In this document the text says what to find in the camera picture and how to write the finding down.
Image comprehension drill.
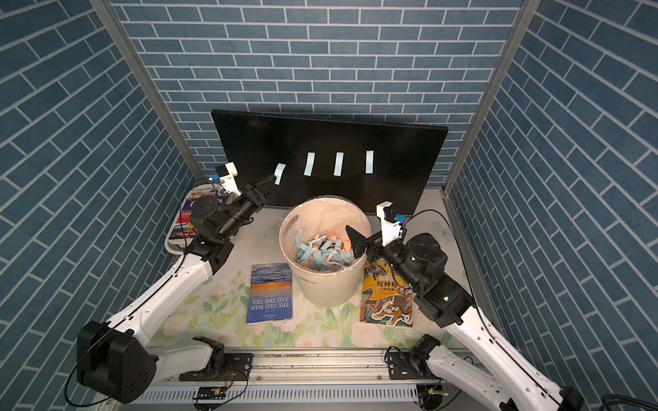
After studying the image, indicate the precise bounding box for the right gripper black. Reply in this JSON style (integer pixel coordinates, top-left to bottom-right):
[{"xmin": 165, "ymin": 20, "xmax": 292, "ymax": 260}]
[{"xmin": 349, "ymin": 224, "xmax": 423, "ymax": 292}]

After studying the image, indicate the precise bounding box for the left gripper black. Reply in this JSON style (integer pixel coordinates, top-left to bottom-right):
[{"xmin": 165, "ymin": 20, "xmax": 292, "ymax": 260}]
[{"xmin": 215, "ymin": 175, "xmax": 274, "ymax": 242}]

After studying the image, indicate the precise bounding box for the light blue sticky note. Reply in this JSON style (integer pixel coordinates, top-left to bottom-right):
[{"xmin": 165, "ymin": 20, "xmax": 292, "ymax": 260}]
[
  {"xmin": 333, "ymin": 152, "xmax": 344, "ymax": 176},
  {"xmin": 274, "ymin": 163, "xmax": 286, "ymax": 186},
  {"xmin": 365, "ymin": 150, "xmax": 375, "ymax": 175},
  {"xmin": 303, "ymin": 152, "xmax": 315, "ymax": 176}
]

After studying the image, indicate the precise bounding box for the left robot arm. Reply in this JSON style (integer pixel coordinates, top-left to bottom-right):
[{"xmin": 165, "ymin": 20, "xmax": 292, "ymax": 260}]
[{"xmin": 70, "ymin": 175, "xmax": 276, "ymax": 403}]

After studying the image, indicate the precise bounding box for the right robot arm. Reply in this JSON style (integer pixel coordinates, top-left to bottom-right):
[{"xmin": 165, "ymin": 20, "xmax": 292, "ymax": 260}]
[{"xmin": 346, "ymin": 227, "xmax": 584, "ymax": 410}]

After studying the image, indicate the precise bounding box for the pile of discarded sticky notes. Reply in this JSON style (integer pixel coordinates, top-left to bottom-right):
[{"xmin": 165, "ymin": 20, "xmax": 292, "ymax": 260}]
[{"xmin": 294, "ymin": 229, "xmax": 356, "ymax": 273}]

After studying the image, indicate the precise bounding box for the black computer monitor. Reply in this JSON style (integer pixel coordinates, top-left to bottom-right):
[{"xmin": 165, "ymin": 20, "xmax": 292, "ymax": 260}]
[{"xmin": 211, "ymin": 110, "xmax": 448, "ymax": 215}]

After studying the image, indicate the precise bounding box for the white trash bin with liner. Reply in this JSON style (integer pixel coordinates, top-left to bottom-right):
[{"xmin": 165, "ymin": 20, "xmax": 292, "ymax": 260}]
[{"xmin": 279, "ymin": 196, "xmax": 371, "ymax": 308}]

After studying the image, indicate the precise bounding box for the yellow illustrated Chinese story book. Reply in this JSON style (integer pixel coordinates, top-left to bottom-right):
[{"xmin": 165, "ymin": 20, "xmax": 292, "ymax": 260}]
[{"xmin": 360, "ymin": 260, "xmax": 414, "ymax": 328}]

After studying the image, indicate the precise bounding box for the purple red science encyclopedia book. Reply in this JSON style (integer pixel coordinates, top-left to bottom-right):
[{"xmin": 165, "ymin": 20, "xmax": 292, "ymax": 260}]
[{"xmin": 167, "ymin": 184, "xmax": 234, "ymax": 247}]

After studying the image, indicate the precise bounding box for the blue Old Man Sea book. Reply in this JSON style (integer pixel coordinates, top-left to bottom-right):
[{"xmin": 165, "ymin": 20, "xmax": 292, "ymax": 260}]
[{"xmin": 246, "ymin": 263, "xmax": 293, "ymax": 324}]

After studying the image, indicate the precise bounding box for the floral table mat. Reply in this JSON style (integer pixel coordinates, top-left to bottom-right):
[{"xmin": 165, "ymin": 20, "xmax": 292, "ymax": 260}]
[{"xmin": 150, "ymin": 271, "xmax": 465, "ymax": 349}]

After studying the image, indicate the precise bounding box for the small black circuit board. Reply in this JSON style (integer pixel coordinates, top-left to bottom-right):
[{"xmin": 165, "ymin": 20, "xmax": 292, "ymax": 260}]
[{"xmin": 193, "ymin": 386, "xmax": 227, "ymax": 402}]

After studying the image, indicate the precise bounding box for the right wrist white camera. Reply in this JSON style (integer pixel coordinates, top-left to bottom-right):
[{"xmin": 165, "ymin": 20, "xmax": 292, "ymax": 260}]
[{"xmin": 376, "ymin": 201, "xmax": 407, "ymax": 247}]

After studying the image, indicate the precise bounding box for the wrist white camera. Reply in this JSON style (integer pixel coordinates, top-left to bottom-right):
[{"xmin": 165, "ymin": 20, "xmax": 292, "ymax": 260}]
[
  {"xmin": 376, "ymin": 201, "xmax": 407, "ymax": 247},
  {"xmin": 207, "ymin": 162, "xmax": 242, "ymax": 196}
]

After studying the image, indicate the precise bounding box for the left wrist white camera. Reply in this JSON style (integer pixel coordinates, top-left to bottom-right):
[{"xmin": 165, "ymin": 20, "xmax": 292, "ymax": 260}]
[{"xmin": 207, "ymin": 162, "xmax": 242, "ymax": 196}]

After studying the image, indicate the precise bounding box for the right aluminium corner post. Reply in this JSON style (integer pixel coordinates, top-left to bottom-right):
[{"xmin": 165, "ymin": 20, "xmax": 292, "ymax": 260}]
[{"xmin": 443, "ymin": 0, "xmax": 544, "ymax": 195}]

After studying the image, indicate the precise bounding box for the aluminium corner post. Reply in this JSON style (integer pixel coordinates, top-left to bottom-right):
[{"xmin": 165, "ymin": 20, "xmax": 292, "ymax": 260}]
[
  {"xmin": 443, "ymin": 0, "xmax": 544, "ymax": 195},
  {"xmin": 89, "ymin": 0, "xmax": 205, "ymax": 180}
]

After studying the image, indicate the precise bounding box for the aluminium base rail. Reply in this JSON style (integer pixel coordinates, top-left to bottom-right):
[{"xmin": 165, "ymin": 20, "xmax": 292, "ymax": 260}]
[{"xmin": 102, "ymin": 348, "xmax": 536, "ymax": 407}]

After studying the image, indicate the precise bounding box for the left aluminium corner post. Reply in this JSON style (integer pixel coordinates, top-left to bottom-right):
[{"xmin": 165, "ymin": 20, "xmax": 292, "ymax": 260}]
[{"xmin": 89, "ymin": 0, "xmax": 205, "ymax": 180}]

